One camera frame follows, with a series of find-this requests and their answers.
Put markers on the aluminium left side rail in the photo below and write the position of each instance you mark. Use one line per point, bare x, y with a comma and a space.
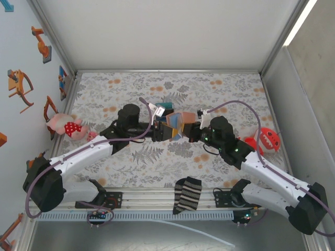
72, 91

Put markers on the floral patterned tablecloth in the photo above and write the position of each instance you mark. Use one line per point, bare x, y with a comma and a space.
157, 162

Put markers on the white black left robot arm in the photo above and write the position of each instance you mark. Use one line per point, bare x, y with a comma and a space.
78, 154

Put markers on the aluminium right side rail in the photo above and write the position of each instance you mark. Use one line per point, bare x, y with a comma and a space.
272, 104

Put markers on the pink plush toy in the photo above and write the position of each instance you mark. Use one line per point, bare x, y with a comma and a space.
69, 128

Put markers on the wide striped dark sock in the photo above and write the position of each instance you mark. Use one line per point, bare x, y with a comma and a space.
192, 193

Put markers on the small orange wall sticker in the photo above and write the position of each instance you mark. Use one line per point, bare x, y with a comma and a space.
2, 139

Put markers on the aluminium right upright post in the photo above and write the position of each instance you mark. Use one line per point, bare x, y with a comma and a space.
283, 39

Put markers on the thin striped dark sock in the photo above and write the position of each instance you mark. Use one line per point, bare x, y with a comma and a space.
179, 198

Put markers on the small blue wall sticker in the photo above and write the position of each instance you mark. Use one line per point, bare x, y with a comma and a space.
8, 6

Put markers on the aluminium upright post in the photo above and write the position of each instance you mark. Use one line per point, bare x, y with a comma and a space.
283, 39
55, 39

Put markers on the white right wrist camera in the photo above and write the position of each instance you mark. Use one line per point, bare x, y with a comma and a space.
203, 119

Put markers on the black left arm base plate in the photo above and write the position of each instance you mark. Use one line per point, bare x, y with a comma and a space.
115, 200

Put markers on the clear acrylic card stand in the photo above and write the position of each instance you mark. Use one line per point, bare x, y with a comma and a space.
167, 105

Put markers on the aluminium front rail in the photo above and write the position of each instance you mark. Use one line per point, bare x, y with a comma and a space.
157, 194

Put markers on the orange curved robot wall sticker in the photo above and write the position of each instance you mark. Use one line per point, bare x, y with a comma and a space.
15, 83

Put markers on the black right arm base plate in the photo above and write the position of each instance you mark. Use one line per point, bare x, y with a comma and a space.
222, 200

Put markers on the blue orange robot wall sticker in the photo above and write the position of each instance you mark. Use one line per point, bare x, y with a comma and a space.
62, 83

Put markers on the teal credit card stack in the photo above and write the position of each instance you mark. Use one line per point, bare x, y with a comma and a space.
166, 105

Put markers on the red monster plush toy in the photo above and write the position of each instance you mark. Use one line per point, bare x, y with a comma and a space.
265, 141

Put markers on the aluminium back rail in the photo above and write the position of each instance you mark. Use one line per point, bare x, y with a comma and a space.
167, 71

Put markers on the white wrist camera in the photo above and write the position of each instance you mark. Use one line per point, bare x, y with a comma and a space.
159, 111
203, 119

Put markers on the aluminium rail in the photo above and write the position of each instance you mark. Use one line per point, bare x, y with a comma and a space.
157, 194
272, 104
72, 91
167, 71

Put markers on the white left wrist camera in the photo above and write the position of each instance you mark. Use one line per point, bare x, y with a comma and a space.
159, 111

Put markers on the aluminium left upright post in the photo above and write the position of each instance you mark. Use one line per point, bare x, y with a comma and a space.
55, 39

